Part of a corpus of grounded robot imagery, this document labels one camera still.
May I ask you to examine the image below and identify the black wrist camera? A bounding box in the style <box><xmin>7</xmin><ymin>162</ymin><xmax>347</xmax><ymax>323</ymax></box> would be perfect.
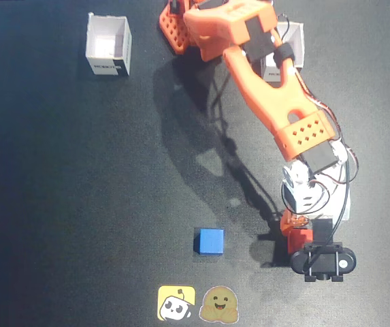
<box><xmin>290</xmin><ymin>240</ymin><xmax>357</xmax><ymax>283</ymax></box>

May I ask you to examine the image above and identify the white cardboard box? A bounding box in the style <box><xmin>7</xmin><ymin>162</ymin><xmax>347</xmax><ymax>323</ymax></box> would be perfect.
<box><xmin>261</xmin><ymin>21</ymin><xmax>306</xmax><ymax>83</ymax></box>
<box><xmin>84</xmin><ymin>12</ymin><xmax>133</xmax><ymax>76</ymax></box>

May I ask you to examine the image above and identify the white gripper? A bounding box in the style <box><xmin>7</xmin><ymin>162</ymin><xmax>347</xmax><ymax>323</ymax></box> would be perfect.
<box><xmin>280</xmin><ymin>139</ymin><xmax>351</xmax><ymax>245</ymax></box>

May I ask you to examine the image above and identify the black camera cable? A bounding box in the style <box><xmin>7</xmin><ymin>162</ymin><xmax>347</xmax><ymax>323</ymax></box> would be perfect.
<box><xmin>276</xmin><ymin>13</ymin><xmax>361</xmax><ymax>270</ymax></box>

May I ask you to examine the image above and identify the hugging face emoji sticker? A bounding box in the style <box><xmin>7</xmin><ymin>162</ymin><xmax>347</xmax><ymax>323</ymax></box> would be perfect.
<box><xmin>198</xmin><ymin>285</ymin><xmax>240</xmax><ymax>324</ymax></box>

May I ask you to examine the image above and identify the black table mat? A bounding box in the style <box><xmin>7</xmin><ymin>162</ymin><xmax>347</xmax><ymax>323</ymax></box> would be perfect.
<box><xmin>0</xmin><ymin>0</ymin><xmax>390</xmax><ymax>327</ymax></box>

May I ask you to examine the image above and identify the yellow robot sticker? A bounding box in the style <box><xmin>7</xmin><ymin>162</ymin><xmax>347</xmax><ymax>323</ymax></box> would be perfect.
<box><xmin>157</xmin><ymin>285</ymin><xmax>197</xmax><ymax>322</ymax></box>

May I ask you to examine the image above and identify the thin servo wire bundle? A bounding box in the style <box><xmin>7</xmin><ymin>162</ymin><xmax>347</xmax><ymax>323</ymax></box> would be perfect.
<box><xmin>279</xmin><ymin>61</ymin><xmax>355</xmax><ymax>219</ymax></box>

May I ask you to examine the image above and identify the red cube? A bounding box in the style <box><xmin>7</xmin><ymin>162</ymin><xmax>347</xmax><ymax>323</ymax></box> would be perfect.
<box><xmin>287</xmin><ymin>228</ymin><xmax>314</xmax><ymax>255</ymax></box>

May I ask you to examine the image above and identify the blue cube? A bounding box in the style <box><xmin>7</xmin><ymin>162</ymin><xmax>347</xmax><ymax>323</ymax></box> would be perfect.
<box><xmin>193</xmin><ymin>228</ymin><xmax>225</xmax><ymax>255</ymax></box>

